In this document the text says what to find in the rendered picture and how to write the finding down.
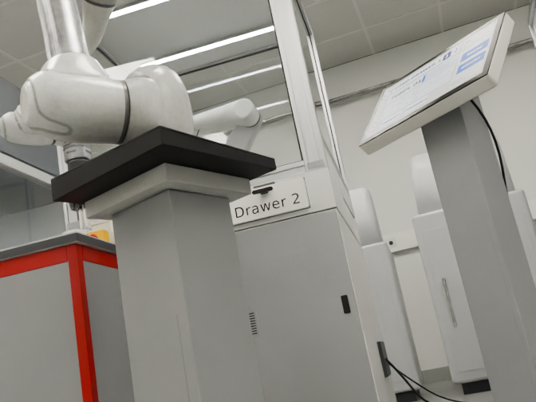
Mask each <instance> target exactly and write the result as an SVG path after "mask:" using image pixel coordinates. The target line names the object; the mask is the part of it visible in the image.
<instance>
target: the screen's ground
mask: <svg viewBox="0 0 536 402"><path fill-rule="evenodd" d="M497 21H498V19H496V20H495V21H493V22H492V23H490V24H489V25H487V26H485V27H484V28H482V29H481V30H479V31H478V32H476V33H474V34H472V35H471V36H470V37H468V38H467V39H465V40H464V41H461V42H460V43H459V44H461V43H463V44H462V47H461V50H460V52H459V53H457V54H456V55H458V54H459V56H458V59H457V62H456V63H454V64H455V68H454V71H453V73H452V75H451V79H450V80H449V81H447V82H446V83H444V84H442V85H441V86H439V87H437V88H436V89H433V90H432V91H431V92H429V93H430V94H429V97H428V100H427V103H425V104H423V105H421V106H420V107H418V108H416V109H414V110H412V111H411V112H409V113H407V114H406V115H404V113H405V110H406V108H407V106H408V105H409V104H408V105H406V106H405V107H403V108H402V109H403V112H402V113H401V116H400V118H399V119H397V120H395V121H393V122H392V123H391V124H393V123H395V122H397V121H398V120H400V119H402V118H403V117H405V116H407V115H408V114H410V113H412V112H414V111H416V110H417V109H419V108H421V107H423V106H425V105H426V104H428V103H430V102H431V101H433V100H435V99H436V98H438V97H441V96H442V95H443V94H445V93H447V92H449V91H451V90H453V89H454V88H456V87H458V86H459V85H461V84H462V83H464V82H466V81H468V80H470V79H471V78H473V77H475V76H477V75H479V74H480V73H481V72H482V71H483V67H484V64H485V61H486V59H487V54H488V50H489V48H490V45H491V40H492V38H493V34H494V31H495V27H496V24H497ZM488 38H490V40H489V42H488V46H487V47H486V48H484V49H482V50H480V51H479V52H477V53H476V54H474V55H473V56H471V57H469V58H468V59H466V60H465V61H462V62H461V63H460V61H461V58H462V56H463V54H464V53H466V52H467V51H469V50H470V49H473V48H474V47H476V46H477V45H479V44H480V43H482V42H484V41H486V40H487V39H488ZM459 44H458V45H459ZM456 46H457V45H456ZM456 46H454V47H452V48H451V49H453V48H455V47H456ZM451 49H449V50H448V51H450V50H451ZM485 50H486V53H485V56H484V59H482V60H481V61H479V62H477V63H476V64H474V65H472V66H471V67H469V68H467V69H465V70H464V71H462V72H461V73H459V74H457V75H456V73H457V70H458V68H459V66H460V65H462V64H463V63H465V62H466V61H469V60H470V59H472V58H473V57H475V56H477V55H478V54H480V53H481V52H483V51H485ZM448 51H447V52H448ZM447 52H445V53H447ZM445 53H443V54H441V55H440V56H438V57H437V58H439V57H441V56H442V55H444V54H445ZM456 55H454V56H456ZM454 56H452V57H450V58H449V59H447V60H446V61H448V60H450V59H452V58H453V57H454ZM437 58H435V59H437ZM435 59H434V60H435ZM434 60H432V61H430V62H429V63H427V64H426V65H428V64H430V63H431V62H433V61H434ZM446 61H444V62H443V63H445V62H446ZM443 63H441V64H439V65H437V66H436V67H435V68H437V67H439V66H440V65H442V64H443ZM454 64H453V65H454ZM426 65H424V66H426ZM453 65H451V66H453ZM424 66H423V67H424ZM451 66H449V67H447V69H448V68H450V67H451ZM423 67H421V68H420V69H422V68H423ZM435 68H433V69H435ZM420 69H417V70H416V71H415V72H417V71H418V70H420ZM433 69H431V70H430V71H428V72H426V73H425V74H427V73H429V72H431V71H432V70H433ZM444 70H446V69H444ZM444 70H443V71H444ZM443 71H441V72H439V73H437V74H436V75H438V74H440V73H442V72H443ZM415 72H414V73H415ZM412 74H413V73H412ZM412 74H410V75H408V76H407V77H409V76H411V75H412ZM425 74H424V75H425ZM424 75H422V76H424ZM436 75H435V76H436ZM422 76H420V77H418V78H417V79H415V80H414V81H412V82H411V83H409V84H407V85H405V86H404V87H403V88H401V89H399V90H398V91H396V92H394V93H393V94H391V95H390V97H388V98H387V99H385V100H383V101H381V102H380V105H379V107H378V109H377V111H376V114H375V116H374V118H373V120H372V123H371V125H373V124H375V123H376V122H377V121H379V120H380V118H381V117H382V114H383V112H384V109H385V107H386V106H387V105H389V104H391V103H392V102H393V101H395V100H397V99H399V98H400V97H402V96H403V95H405V94H407V93H409V92H411V91H412V90H413V89H412V86H413V85H414V82H415V81H416V80H418V79H419V78H421V77H422ZM435 76H433V77H435ZM407 77H405V78H404V79H406V78H407ZM404 79H403V80H404ZM430 79H432V77H431V78H429V79H428V80H430ZM428 80H426V81H428ZM401 81H402V80H401ZM401 81H399V82H397V83H396V84H394V85H393V86H391V87H390V88H388V89H386V90H385V92H384V94H385V93H387V92H389V91H390V90H393V88H394V86H395V85H397V84H398V83H400V82H401ZM426 81H425V82H426ZM425 82H423V83H425ZM423 83H422V84H423ZM422 84H420V85H422ZM420 85H418V86H420ZM418 86H416V87H415V88H417V87H418ZM415 88H414V89H415ZM427 94H428V93H427ZM427 94H425V95H427ZM425 95H423V97H424V96H425ZM420 98H421V97H420ZM420 98H419V99H420ZM419 99H417V100H419ZM417 100H415V101H417ZM415 101H413V102H415ZM413 102H412V103H413ZM410 104H411V103H410ZM400 110H401V109H400ZM400 110H398V111H400ZM398 111H397V112H398ZM394 113H396V112H394ZM394 113H393V114H394ZM393 114H392V115H393ZM390 116H391V115H390ZM390 116H388V117H390ZM388 117H386V118H388ZM386 118H384V119H386ZM382 121H383V120H380V121H379V123H378V125H377V127H376V129H375V130H373V131H372V132H370V133H369V134H367V135H366V137H365V139H367V138H369V137H370V136H372V135H374V134H376V133H377V132H379V131H381V130H382V129H384V128H386V127H388V126H389V125H391V124H388V125H386V126H385V127H383V128H381V129H380V130H379V128H380V126H381V123H382ZM371 125H370V126H371Z"/></svg>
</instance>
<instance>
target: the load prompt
mask: <svg viewBox="0 0 536 402"><path fill-rule="evenodd" d="M462 44H463V43H461V44H459V45H457V46H456V47H455V48H453V49H451V50H450V51H448V52H447V53H445V54H444V55H442V56H441V57H439V58H437V59H435V60H434V61H433V62H431V63H430V64H428V65H426V66H424V67H423V68H422V69H420V70H418V71H417V72H415V73H413V74H412V75H411V76H409V77H407V78H406V79H404V80H402V81H401V82H400V83H398V84H397V85H395V86H394V88H393V91H392V93H391V94H393V93H394V92H396V91H398V90H399V89H401V88H403V87H404V86H405V85H407V84H409V83H411V82H412V81H414V80H415V79H417V78H418V77H420V76H422V75H424V74H425V73H426V72H428V71H430V70H431V69H433V68H435V67H436V66H437V65H439V64H441V63H443V62H444V61H446V60H447V59H449V58H450V57H452V56H454V55H456V54H457V53H459V52H460V50H461V47H462Z"/></svg>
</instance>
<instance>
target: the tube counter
mask: <svg viewBox="0 0 536 402"><path fill-rule="evenodd" d="M458 56H459V54H458V55H456V56H454V57H453V58H452V59H450V60H448V61H446V62H445V63H443V64H442V65H440V66H439V67H437V68H435V69H433V70H432V71H431V72H429V73H427V74H425V75H424V76H422V77H421V78H419V79H418V80H416V81H415V82H414V85H413V86H412V89H414V88H415V87H416V86H418V85H420V84H422V83H423V82H425V81H426V80H428V79H429V78H431V77H433V76H435V75H436V74H437V73H439V72H441V71H443V70H444V69H446V68H447V67H449V66H451V65H453V64H454V63H456V62H457V59H458Z"/></svg>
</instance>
